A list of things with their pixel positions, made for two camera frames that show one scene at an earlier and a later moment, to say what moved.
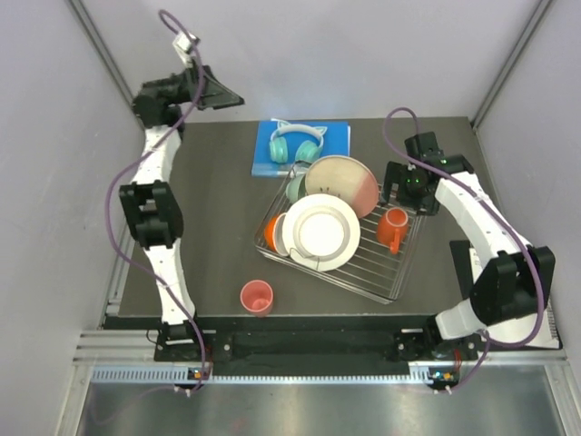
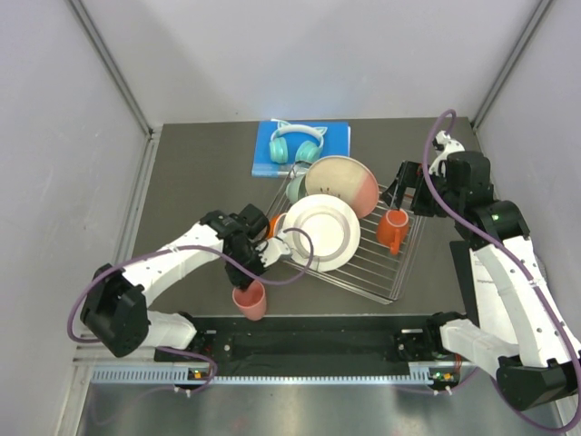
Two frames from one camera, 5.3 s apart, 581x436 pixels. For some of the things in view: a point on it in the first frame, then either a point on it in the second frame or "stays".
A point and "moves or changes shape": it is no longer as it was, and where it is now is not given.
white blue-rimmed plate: [321, 232] stays
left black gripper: [214, 94] → [238, 280]
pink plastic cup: [256, 297] moves or changes shape
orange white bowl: [273, 234] stays
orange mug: [391, 228] stays
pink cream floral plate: [343, 176] stays
